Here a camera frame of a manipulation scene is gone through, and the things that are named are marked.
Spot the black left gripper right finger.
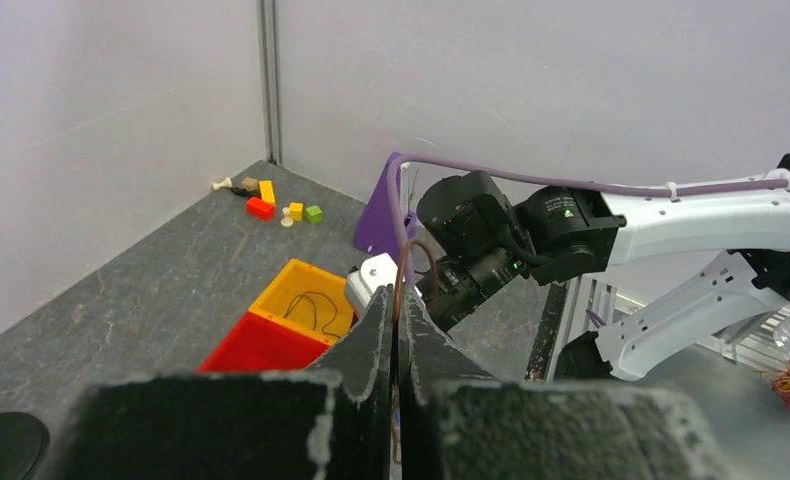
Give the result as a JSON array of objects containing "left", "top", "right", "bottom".
[{"left": 398, "top": 290, "right": 500, "bottom": 479}]

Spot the brown wooden cube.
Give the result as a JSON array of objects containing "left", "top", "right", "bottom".
[{"left": 239, "top": 177, "right": 259, "bottom": 192}]

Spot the aluminium frame rail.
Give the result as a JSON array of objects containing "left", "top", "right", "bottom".
[{"left": 257, "top": 0, "right": 283, "bottom": 166}]

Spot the red plastic bin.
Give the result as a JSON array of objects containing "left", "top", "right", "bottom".
[{"left": 198, "top": 312, "right": 329, "bottom": 373}]

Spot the yellow wooden bar block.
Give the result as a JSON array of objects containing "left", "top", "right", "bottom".
[{"left": 258, "top": 180, "right": 276, "bottom": 206}]

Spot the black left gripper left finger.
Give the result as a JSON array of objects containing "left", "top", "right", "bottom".
[{"left": 307, "top": 286, "right": 393, "bottom": 479}]

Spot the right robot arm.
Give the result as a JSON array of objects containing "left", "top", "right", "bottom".
[{"left": 417, "top": 153, "right": 790, "bottom": 381}]

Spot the black microphone stand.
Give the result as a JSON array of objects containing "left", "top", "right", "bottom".
[{"left": 0, "top": 412, "right": 50, "bottom": 480}]

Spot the white wooden knob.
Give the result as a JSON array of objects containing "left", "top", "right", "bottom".
[{"left": 280, "top": 207, "right": 295, "bottom": 228}]

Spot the black thin wire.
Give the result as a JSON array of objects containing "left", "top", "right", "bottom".
[{"left": 282, "top": 291, "right": 350, "bottom": 340}]

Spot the orange plastic bin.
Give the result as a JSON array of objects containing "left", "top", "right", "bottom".
[{"left": 248, "top": 259, "right": 355, "bottom": 346}]

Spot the green wooden cube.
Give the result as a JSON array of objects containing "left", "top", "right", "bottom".
[{"left": 304, "top": 205, "right": 323, "bottom": 224}]

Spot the red wooden block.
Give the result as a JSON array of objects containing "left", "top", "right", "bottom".
[{"left": 245, "top": 197, "right": 275, "bottom": 221}]

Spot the white wooden peg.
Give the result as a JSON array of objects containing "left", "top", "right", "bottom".
[{"left": 211, "top": 177, "right": 233, "bottom": 191}]

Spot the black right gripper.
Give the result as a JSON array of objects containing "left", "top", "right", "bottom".
[{"left": 418, "top": 255, "right": 501, "bottom": 332}]

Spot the purple metronome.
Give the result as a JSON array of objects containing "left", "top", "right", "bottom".
[{"left": 353, "top": 152, "right": 418, "bottom": 260}]

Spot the yellow wooden cube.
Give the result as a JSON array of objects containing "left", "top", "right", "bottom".
[{"left": 289, "top": 202, "right": 304, "bottom": 222}]

